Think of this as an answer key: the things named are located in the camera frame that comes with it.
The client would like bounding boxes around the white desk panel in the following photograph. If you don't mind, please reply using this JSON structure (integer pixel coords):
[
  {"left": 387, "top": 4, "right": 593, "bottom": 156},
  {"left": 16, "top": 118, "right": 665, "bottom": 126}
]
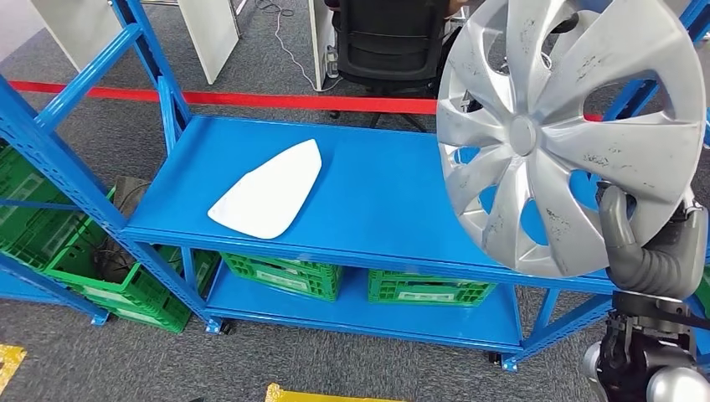
[{"left": 307, "top": 0, "right": 334, "bottom": 93}]

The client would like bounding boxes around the silver plastic hubcap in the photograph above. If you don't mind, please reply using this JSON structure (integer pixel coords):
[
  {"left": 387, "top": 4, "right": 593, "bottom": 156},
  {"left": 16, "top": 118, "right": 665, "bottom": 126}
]
[{"left": 435, "top": 0, "right": 707, "bottom": 280}]

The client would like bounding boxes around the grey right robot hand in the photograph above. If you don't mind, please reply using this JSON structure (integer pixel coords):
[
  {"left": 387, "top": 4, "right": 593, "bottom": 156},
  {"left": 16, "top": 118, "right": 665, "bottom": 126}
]
[{"left": 598, "top": 185, "right": 710, "bottom": 302}]

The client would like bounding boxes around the blue metal shelf rack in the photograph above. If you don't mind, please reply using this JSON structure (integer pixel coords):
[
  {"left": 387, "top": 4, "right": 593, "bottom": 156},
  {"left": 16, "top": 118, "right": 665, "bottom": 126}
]
[
  {"left": 0, "top": 193, "right": 111, "bottom": 327},
  {"left": 0, "top": 0, "right": 710, "bottom": 374}
]

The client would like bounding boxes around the white cabinet panel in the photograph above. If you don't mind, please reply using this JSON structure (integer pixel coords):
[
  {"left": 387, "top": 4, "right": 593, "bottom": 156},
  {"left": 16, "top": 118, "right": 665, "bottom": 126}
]
[
  {"left": 30, "top": 0, "right": 126, "bottom": 72},
  {"left": 177, "top": 0, "right": 241, "bottom": 85}
]

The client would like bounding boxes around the black office chair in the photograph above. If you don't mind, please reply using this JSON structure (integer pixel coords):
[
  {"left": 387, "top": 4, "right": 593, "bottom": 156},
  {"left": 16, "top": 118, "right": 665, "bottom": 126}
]
[{"left": 332, "top": 0, "right": 461, "bottom": 133}]

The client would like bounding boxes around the black cable bundle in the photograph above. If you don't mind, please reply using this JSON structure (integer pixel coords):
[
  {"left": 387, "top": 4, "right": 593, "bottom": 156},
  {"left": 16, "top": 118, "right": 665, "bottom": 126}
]
[{"left": 94, "top": 244, "right": 137, "bottom": 284}]

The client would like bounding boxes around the white floor cable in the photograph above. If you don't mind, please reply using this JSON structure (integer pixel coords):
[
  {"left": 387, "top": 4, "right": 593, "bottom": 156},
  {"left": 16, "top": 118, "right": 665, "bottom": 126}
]
[{"left": 257, "top": 0, "right": 328, "bottom": 93}]

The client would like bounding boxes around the white plastic panel part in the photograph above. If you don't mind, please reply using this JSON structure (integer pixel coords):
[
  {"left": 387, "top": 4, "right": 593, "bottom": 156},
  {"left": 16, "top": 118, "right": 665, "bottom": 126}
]
[{"left": 207, "top": 138, "right": 323, "bottom": 240}]

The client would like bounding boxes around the red barrier belt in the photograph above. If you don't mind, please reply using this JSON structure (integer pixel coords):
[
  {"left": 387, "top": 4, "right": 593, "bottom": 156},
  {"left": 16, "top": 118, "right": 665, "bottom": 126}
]
[{"left": 8, "top": 80, "right": 605, "bottom": 123}]

